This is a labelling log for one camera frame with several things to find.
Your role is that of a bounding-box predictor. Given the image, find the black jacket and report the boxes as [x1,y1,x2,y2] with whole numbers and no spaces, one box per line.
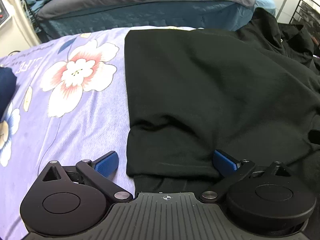
[124,8,319,194]

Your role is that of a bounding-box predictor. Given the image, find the navy folded garment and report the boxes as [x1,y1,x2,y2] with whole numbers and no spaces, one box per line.
[0,67,17,117]

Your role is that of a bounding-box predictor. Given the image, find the white appliance with red button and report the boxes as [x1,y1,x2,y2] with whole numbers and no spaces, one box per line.
[0,0,29,57]

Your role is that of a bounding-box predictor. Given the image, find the cluttered wire shelf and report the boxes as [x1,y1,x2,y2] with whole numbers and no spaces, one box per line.
[289,0,320,57]

